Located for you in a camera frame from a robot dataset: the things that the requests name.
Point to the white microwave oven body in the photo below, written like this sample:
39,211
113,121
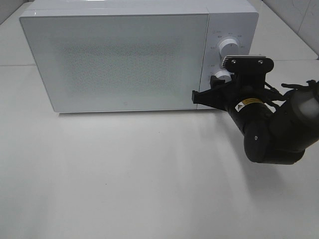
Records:
226,18

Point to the white timer knob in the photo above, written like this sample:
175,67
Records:
223,75

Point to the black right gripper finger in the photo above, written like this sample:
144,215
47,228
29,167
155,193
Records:
214,82
217,97

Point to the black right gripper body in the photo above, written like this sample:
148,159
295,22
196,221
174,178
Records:
245,107

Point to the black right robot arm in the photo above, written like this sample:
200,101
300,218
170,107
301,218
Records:
277,128

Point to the upper white power knob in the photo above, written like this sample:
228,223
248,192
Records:
228,46

